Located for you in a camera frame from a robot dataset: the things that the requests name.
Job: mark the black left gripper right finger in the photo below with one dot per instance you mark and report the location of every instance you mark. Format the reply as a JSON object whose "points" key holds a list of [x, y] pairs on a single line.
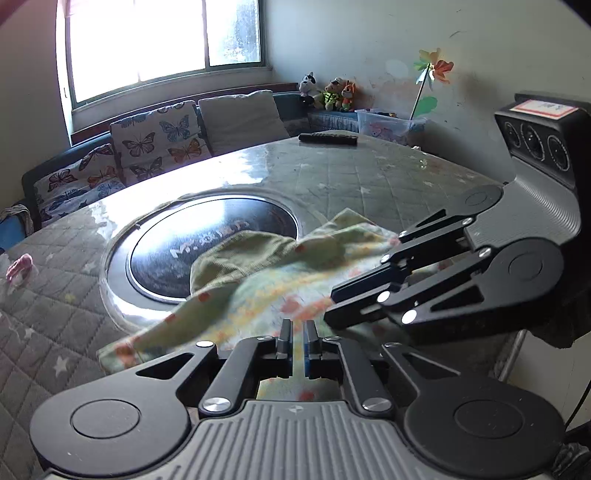
{"points": [[464, 424]]}

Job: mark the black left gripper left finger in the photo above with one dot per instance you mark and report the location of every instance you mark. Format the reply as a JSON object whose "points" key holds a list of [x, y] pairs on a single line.
{"points": [[125, 423]]}

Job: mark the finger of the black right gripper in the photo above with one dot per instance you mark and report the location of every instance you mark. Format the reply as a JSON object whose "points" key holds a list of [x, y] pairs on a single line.
{"points": [[489, 292], [442, 235]]}

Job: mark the colourful patterned child shirt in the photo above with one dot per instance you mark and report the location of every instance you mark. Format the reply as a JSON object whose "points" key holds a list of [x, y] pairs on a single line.
{"points": [[250, 283]]}

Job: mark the clear plastic storage box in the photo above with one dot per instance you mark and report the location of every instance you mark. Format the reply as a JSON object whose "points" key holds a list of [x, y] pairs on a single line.
{"points": [[392, 129]]}

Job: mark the colourful paper pinwheel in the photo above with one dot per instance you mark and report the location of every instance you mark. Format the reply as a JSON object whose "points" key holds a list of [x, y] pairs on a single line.
{"points": [[432, 68]]}

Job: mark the black round induction cooktop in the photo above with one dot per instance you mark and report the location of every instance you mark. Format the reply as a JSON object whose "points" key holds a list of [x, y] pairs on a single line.
{"points": [[150, 264]]}

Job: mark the black remote control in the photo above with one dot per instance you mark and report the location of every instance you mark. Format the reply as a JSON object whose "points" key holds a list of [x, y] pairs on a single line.
{"points": [[328, 139]]}

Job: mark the orange plush toy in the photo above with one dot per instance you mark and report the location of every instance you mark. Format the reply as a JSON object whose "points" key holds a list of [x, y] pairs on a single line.
{"points": [[348, 96]]}

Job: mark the green brown plush toy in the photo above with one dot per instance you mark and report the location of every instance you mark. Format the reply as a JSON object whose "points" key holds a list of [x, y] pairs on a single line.
{"points": [[333, 94]]}

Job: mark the small pink wrapper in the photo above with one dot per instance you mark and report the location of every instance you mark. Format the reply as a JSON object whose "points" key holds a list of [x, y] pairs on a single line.
{"points": [[19, 269]]}

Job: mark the blue sofa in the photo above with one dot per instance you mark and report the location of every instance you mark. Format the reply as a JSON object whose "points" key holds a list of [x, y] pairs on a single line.
{"points": [[293, 114]]}

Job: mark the black white plush toy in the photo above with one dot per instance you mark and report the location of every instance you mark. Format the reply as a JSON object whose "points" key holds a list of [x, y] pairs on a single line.
{"points": [[311, 95]]}

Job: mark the blue folded cloth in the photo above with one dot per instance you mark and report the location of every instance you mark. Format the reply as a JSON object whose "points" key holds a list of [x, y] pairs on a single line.
{"points": [[16, 224]]}

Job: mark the plain white cushion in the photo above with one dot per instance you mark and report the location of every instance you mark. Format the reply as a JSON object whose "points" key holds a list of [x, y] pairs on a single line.
{"points": [[236, 122]]}

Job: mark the butterfly print cushion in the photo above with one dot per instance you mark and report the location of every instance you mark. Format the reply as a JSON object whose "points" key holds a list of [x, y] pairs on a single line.
{"points": [[158, 141], [77, 185]]}

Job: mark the window with metal frame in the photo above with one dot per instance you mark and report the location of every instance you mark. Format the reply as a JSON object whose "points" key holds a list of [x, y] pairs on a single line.
{"points": [[114, 46]]}

